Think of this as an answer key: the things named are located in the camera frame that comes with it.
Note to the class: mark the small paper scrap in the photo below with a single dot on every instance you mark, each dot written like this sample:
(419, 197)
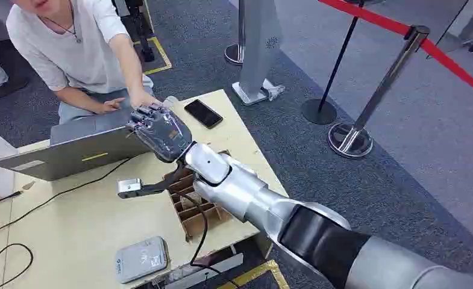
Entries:
(28, 185)

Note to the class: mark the grey card reader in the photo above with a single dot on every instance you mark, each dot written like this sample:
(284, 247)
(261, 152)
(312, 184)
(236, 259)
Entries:
(140, 260)

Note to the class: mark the silver laptop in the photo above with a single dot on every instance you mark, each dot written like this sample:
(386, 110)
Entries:
(60, 159)

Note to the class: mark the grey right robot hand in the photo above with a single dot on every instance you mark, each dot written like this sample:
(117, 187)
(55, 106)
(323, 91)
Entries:
(162, 133)

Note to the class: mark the black machine base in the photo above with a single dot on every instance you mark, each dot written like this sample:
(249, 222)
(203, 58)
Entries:
(138, 24)

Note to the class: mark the yellow floor tape square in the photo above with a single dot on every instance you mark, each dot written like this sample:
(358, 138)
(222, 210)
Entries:
(162, 54)

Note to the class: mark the black stanchion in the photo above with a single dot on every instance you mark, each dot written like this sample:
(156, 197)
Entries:
(338, 64)

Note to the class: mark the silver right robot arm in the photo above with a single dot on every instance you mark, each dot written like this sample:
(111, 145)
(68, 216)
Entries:
(240, 187)

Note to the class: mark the person's left hand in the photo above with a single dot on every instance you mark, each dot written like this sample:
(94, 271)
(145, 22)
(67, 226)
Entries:
(142, 99)

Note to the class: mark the red barrier belt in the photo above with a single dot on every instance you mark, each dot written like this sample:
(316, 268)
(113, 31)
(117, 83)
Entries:
(451, 64)

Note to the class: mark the person's right hand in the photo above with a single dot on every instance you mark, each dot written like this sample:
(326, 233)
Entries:
(109, 106)

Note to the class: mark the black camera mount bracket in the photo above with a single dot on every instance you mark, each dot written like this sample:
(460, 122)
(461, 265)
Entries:
(162, 184)

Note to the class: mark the yellow floor tape strip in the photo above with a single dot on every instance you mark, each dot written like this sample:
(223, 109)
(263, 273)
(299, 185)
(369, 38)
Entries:
(260, 270)

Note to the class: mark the black smartphone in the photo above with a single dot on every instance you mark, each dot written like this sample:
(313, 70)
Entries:
(203, 113)

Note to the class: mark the wooden card box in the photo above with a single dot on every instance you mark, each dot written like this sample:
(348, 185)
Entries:
(198, 218)

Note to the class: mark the chrome stanchion with belt head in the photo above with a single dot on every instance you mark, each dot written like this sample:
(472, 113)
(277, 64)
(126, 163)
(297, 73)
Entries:
(384, 83)

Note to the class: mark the grey pillar stand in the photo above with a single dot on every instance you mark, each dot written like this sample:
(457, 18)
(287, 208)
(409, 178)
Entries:
(260, 48)

